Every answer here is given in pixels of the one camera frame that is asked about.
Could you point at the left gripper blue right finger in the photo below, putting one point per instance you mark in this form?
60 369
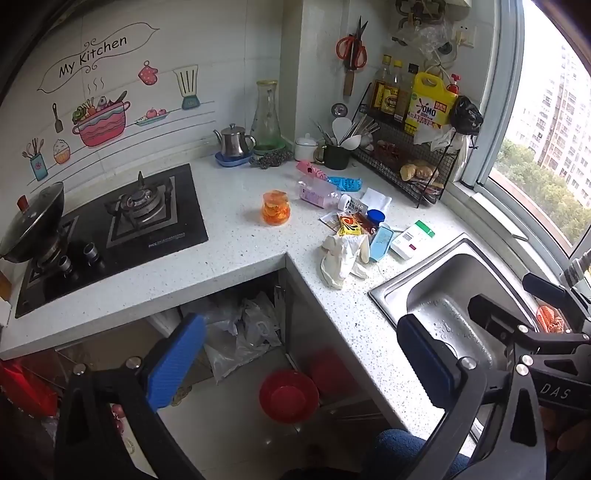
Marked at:
432 361

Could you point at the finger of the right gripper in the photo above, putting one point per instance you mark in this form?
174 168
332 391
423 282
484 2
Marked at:
554 295
498 322

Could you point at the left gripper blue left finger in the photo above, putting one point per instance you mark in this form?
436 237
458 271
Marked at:
168 362

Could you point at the white green medicine box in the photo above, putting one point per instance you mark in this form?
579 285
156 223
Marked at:
408 243

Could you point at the light blue package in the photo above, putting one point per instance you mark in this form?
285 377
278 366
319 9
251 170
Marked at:
381 243

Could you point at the white rubber glove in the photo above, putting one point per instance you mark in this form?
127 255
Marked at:
345 256

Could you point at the blue round lid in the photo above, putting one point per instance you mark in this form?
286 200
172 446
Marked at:
376 217

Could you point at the yellow red snack wrapper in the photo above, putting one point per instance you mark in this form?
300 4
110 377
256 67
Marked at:
349 226

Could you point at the pink and blue plastic bag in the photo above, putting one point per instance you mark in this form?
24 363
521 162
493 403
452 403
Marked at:
343 184

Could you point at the white cloth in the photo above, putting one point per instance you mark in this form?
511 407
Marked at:
375 200

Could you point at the clear bottle pink liquid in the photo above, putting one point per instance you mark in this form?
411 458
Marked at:
322 194

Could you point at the red trash bucket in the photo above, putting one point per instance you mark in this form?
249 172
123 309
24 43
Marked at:
289 397

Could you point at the person right hand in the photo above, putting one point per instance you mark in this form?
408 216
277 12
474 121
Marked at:
565 432

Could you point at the white woven sack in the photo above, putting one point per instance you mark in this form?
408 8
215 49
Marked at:
225 344

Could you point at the steel sink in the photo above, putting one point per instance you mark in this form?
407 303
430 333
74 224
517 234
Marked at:
438 289

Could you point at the white plastic bag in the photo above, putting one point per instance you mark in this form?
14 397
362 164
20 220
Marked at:
261 324

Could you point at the steel cabinet door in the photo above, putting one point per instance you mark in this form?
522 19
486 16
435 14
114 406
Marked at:
315 347

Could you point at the black gas stove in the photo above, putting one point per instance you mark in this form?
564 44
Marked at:
150 218

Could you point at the ginger root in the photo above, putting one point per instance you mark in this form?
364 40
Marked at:
419 170

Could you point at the black plastic bag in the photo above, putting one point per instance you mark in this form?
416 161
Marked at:
465 117

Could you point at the black wok with lid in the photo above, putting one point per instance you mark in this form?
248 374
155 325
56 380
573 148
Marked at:
34 225

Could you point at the blue saucer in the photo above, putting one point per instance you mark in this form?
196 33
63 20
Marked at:
231 162

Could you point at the yellow detergent jug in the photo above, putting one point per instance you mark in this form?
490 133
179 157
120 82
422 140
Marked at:
430 105

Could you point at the metal scouring pad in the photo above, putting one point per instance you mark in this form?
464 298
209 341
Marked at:
271 159

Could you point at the steel teapot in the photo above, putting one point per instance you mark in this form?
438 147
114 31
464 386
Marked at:
234 142

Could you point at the dark green utensil mug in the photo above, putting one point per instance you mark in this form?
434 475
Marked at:
335 157

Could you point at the glass carafe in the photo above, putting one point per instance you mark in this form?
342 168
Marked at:
265 124

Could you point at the dark sauce bottle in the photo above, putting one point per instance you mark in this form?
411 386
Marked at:
386 91

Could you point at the white lidded jar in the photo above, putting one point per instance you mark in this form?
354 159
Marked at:
305 147

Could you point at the white rice paddle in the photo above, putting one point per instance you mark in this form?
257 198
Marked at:
345 134

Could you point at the black wire rack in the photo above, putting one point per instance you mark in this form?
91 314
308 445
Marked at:
391 147

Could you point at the red handled scissors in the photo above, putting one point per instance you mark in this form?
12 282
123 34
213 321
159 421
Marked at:
353 54

